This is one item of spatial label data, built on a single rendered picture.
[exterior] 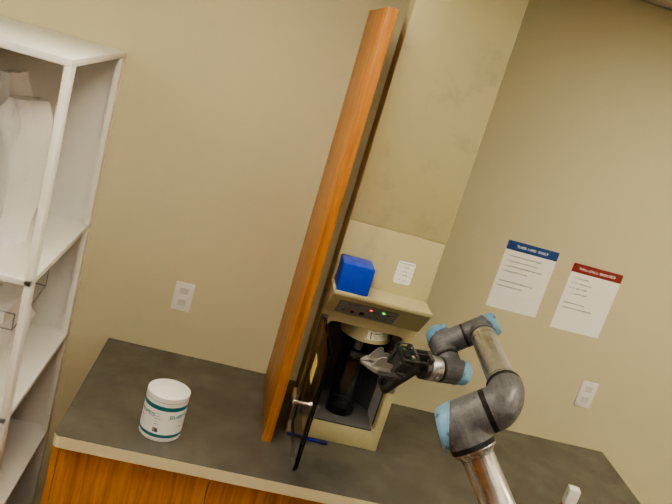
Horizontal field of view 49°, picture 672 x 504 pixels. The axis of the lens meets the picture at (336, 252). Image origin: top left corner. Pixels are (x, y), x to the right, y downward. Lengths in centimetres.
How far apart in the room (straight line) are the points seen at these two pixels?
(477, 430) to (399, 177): 82
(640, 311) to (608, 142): 70
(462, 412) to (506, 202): 114
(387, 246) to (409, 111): 43
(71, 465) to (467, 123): 156
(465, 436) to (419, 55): 109
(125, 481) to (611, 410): 196
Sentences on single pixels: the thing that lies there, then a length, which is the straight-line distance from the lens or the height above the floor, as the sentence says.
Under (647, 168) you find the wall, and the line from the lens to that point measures 303.
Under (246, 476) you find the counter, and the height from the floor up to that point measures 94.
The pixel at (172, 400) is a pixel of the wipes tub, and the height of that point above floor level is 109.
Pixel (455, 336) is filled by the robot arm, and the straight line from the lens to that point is 227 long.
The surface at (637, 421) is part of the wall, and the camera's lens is 341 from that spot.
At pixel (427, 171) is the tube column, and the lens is 232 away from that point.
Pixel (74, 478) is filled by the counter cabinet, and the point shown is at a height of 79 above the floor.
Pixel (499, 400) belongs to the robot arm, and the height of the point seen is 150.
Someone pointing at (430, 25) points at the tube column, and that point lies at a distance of 228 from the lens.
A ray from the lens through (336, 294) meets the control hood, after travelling 227.
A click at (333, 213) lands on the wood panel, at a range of 221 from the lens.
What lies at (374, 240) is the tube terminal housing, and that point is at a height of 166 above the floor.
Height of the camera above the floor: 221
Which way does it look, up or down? 15 degrees down
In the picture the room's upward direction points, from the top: 17 degrees clockwise
